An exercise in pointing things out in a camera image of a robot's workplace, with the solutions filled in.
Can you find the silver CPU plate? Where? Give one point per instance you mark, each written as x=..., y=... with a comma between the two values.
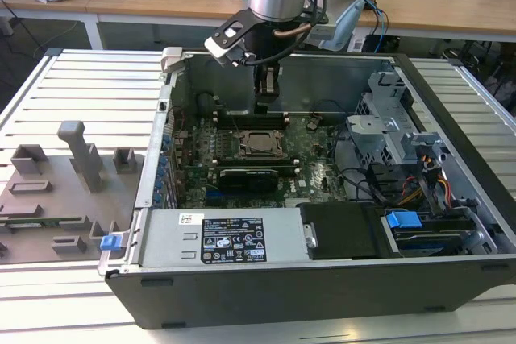
x=262, y=142

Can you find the black RAM slot row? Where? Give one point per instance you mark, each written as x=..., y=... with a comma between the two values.
x=282, y=167
x=250, y=120

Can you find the CPU socket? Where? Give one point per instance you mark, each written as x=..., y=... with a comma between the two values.
x=264, y=157

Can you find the pale blue teach pendant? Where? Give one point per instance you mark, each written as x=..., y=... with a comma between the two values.
x=346, y=21

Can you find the wooden desk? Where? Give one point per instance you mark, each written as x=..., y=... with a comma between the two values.
x=161, y=1

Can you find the black graphics card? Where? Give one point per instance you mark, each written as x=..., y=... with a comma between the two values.
x=250, y=179

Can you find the green motherboard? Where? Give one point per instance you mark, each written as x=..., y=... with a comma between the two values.
x=314, y=175

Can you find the silver drive cage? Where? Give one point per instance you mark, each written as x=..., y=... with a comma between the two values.
x=375, y=130

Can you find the black plastic shroud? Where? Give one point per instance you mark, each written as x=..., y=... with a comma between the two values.
x=342, y=231

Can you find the silver power supply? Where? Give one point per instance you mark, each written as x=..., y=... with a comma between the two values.
x=169, y=239

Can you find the hard disk in blue carrier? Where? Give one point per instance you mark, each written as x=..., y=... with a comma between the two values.
x=403, y=219

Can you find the black open PC case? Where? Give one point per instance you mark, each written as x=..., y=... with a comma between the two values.
x=282, y=295

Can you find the blue case latch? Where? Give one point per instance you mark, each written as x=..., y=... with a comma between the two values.
x=109, y=242

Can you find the grey parts rack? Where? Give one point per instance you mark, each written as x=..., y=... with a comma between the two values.
x=60, y=215

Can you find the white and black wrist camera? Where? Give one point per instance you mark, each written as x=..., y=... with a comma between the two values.
x=219, y=44

